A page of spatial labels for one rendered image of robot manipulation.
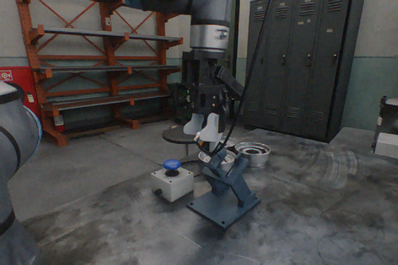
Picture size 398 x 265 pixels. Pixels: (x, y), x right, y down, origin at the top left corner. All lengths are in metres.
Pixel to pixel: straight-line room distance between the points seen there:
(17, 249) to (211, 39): 0.43
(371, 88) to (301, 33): 1.12
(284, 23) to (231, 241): 3.30
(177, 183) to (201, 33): 0.30
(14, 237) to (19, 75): 3.59
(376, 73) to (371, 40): 0.41
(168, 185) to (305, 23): 3.14
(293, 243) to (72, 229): 0.39
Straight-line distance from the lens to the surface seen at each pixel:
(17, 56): 4.18
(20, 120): 0.49
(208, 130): 0.49
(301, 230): 0.50
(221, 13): 0.47
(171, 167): 0.52
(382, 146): 1.27
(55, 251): 0.48
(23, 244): 0.43
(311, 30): 3.43
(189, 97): 0.48
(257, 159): 0.69
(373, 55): 3.77
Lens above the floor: 1.09
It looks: 17 degrees down
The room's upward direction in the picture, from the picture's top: straight up
